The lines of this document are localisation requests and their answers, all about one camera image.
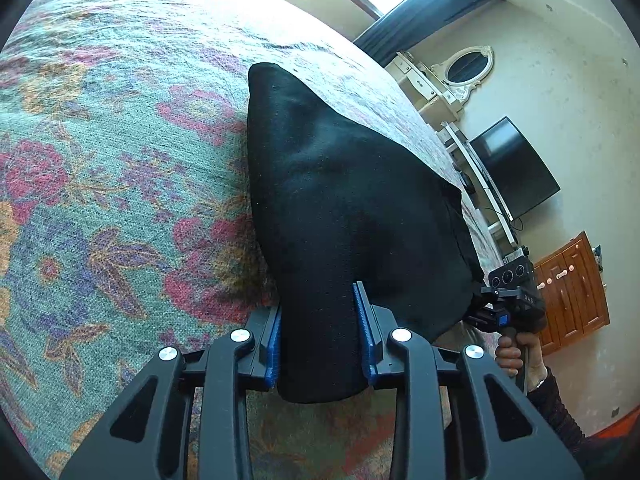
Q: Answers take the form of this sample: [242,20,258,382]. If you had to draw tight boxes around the black pants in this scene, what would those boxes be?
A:
[247,63,484,404]

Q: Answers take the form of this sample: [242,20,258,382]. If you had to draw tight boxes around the right forearm dark sleeve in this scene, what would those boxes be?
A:
[527,368,640,480]

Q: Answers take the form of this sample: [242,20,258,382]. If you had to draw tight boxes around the person's right hand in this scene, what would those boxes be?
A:
[495,332,549,393]

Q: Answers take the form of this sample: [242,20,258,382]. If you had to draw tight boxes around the wooden cabinet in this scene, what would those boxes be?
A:
[535,231,610,356]

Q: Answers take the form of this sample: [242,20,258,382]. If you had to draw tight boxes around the white tv stand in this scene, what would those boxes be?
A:
[440,122,520,249]

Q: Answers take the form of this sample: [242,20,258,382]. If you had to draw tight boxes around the black flat television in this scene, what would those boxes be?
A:
[471,117,561,220]

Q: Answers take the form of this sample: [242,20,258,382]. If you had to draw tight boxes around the floral bedspread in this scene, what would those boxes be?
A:
[0,0,501,480]

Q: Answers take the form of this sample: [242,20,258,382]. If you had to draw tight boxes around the white dresser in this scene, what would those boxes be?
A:
[385,53,462,131]

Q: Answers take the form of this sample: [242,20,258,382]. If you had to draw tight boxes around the white oval mirror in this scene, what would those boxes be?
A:
[430,46,495,105]

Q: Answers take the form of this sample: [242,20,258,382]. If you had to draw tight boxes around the dark blue curtain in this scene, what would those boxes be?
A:
[354,0,494,66]

